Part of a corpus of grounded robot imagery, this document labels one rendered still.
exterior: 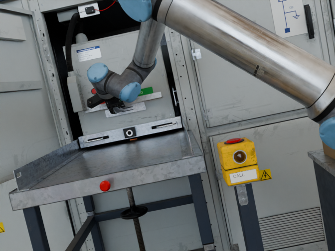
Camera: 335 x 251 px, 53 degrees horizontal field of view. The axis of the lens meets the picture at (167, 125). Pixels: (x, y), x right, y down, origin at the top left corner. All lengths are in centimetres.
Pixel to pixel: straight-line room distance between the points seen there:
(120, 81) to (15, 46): 58
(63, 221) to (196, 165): 102
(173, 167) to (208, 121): 69
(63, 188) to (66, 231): 81
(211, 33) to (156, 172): 46
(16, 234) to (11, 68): 86
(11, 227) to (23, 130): 58
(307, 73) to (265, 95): 93
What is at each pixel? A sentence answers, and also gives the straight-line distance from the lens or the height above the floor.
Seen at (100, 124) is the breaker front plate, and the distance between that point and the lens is 179.
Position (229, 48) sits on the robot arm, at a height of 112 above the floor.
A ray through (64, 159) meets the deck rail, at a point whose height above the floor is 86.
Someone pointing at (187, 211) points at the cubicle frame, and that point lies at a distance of 181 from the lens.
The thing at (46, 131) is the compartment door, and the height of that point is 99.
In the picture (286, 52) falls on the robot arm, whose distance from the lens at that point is 83.
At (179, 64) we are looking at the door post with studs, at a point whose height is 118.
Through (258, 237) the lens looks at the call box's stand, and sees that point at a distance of 92.
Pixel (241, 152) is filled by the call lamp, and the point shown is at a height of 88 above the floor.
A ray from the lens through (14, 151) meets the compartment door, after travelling 159.
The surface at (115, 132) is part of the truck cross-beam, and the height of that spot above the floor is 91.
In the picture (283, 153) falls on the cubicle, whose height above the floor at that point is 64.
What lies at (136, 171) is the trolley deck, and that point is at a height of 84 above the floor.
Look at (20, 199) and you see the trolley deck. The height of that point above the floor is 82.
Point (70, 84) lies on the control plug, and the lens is 171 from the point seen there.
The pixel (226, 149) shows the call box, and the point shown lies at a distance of 81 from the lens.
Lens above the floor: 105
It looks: 5 degrees down
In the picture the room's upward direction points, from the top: 12 degrees counter-clockwise
